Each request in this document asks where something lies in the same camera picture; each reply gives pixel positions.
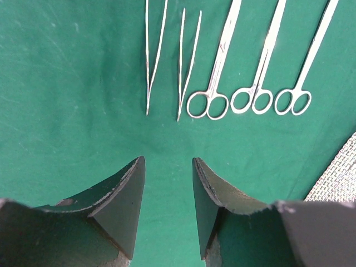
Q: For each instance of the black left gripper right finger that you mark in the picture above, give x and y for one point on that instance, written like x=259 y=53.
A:
x=235 y=229

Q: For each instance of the green surgical drape cloth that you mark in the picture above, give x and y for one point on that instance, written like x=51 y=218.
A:
x=73 y=112

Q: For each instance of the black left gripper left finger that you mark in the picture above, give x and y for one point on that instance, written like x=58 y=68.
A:
x=96 y=227

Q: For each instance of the silver surgical scissors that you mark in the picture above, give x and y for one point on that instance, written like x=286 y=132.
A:
x=297 y=91

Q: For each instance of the silver surgical clamp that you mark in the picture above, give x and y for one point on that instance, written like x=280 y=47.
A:
x=211 y=92

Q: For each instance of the metal mesh instrument tray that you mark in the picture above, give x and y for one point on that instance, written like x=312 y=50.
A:
x=337 y=183

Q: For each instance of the silver surgical tweezers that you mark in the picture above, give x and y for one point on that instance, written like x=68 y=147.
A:
x=184 y=75

